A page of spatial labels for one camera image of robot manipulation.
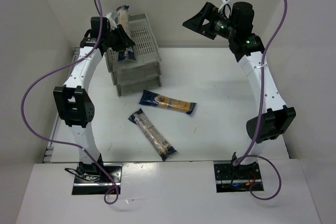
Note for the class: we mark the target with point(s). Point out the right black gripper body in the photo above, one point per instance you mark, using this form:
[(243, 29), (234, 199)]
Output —
[(208, 22)]

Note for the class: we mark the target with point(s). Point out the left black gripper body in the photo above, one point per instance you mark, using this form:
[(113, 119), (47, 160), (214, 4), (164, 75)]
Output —
[(118, 38)]

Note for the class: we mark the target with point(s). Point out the blue orange spaghetti bag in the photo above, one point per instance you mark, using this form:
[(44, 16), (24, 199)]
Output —
[(150, 98), (123, 20)]

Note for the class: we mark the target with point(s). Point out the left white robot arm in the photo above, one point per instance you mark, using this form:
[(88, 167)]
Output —
[(72, 100)]

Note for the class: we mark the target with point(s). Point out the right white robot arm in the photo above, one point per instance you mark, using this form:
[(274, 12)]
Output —
[(274, 116)]

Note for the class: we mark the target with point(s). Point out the grey stacked tray shelf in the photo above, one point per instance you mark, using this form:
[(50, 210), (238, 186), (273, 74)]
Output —
[(130, 77)]

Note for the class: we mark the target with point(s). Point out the blue silver spaghetti bag front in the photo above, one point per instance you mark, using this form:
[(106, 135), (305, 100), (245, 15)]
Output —
[(157, 140)]

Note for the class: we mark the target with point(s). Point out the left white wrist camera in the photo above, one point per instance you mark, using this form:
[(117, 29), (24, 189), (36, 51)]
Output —
[(111, 16)]

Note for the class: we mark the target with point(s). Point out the aluminium frame rail left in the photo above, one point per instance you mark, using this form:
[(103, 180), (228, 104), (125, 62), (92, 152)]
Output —
[(49, 149)]

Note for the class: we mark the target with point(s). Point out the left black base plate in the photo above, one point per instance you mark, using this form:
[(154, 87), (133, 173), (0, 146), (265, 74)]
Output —
[(98, 186)]

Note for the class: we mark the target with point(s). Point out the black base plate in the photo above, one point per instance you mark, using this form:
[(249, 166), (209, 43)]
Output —
[(230, 179), (98, 186)]

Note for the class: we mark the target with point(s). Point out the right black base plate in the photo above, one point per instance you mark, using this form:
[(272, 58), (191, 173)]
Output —
[(230, 179)]

